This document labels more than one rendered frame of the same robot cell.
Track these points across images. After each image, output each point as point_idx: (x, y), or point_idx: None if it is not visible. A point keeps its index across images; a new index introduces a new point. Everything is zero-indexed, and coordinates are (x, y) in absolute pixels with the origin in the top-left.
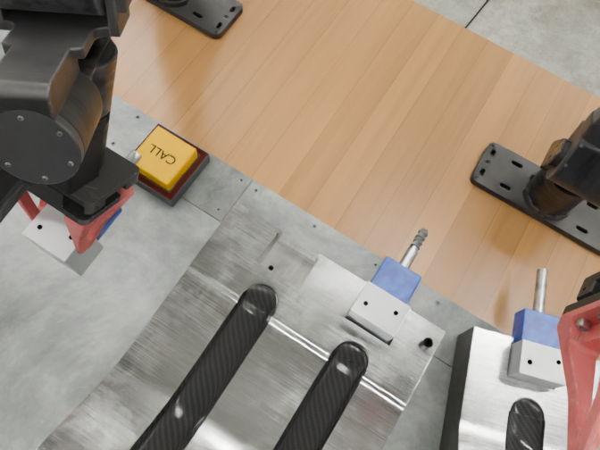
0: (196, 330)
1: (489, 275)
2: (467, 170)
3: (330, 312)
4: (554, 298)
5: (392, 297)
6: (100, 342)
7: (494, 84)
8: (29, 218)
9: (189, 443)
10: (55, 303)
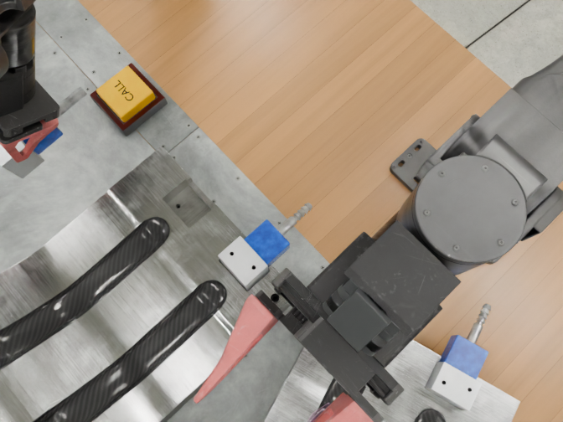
0: (100, 242)
1: None
2: (390, 158)
3: (208, 254)
4: None
5: (255, 254)
6: (42, 232)
7: (445, 83)
8: None
9: (69, 325)
10: (17, 193)
